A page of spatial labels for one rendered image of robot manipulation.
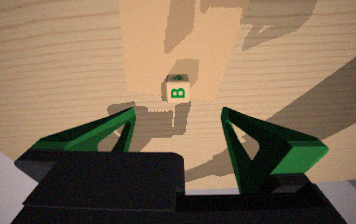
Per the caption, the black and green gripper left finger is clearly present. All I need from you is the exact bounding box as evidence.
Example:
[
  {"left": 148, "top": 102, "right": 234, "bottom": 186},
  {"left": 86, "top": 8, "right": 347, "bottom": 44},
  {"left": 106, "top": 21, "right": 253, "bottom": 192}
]
[{"left": 29, "top": 107, "right": 136, "bottom": 152}]

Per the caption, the tan flat mat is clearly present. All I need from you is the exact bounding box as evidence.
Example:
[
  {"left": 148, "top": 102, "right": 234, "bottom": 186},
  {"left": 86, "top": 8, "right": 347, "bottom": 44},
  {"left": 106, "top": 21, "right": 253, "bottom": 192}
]
[{"left": 118, "top": 0, "right": 249, "bottom": 102}]

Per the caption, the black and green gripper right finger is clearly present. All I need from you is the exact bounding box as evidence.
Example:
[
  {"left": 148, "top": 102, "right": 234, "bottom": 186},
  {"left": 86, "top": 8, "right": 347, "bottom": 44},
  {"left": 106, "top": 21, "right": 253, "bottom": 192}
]
[{"left": 221, "top": 107, "right": 329, "bottom": 194}]

